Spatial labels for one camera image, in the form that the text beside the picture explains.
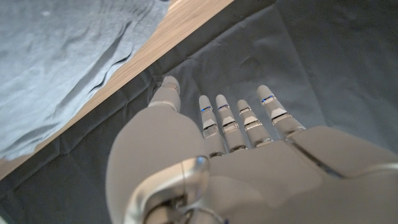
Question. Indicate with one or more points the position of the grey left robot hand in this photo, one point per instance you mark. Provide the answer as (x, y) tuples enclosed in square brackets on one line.
[(248, 180)]

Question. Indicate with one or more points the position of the gray shorts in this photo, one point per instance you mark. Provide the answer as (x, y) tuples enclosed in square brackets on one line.
[(62, 62)]

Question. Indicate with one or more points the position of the black backdrop curtain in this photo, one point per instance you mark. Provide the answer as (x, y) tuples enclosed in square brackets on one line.
[(311, 46)]

